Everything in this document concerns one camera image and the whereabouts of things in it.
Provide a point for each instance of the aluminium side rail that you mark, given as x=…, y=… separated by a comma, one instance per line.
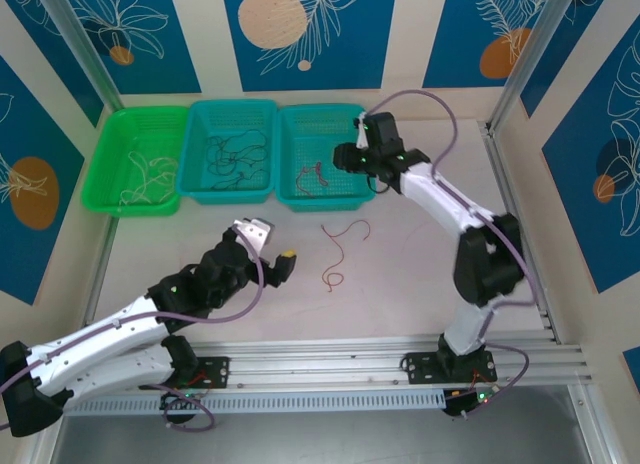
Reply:
x=495, y=154
x=95, y=284

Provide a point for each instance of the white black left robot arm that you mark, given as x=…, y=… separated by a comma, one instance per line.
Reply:
x=100, y=334

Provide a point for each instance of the teal perforated plastic basket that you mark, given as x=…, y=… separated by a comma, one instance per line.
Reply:
x=200, y=114
x=310, y=134

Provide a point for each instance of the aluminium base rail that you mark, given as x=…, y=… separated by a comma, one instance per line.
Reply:
x=310, y=359

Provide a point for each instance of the small circuit board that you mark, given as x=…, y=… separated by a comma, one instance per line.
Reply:
x=182, y=399
x=470, y=401

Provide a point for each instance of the green perforated plastic basket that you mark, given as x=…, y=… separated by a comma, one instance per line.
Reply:
x=150, y=129

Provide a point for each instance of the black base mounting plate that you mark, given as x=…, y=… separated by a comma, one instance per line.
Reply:
x=417, y=366
x=215, y=371

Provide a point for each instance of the aluminium frame post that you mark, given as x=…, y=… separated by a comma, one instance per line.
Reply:
x=530, y=44
x=75, y=34

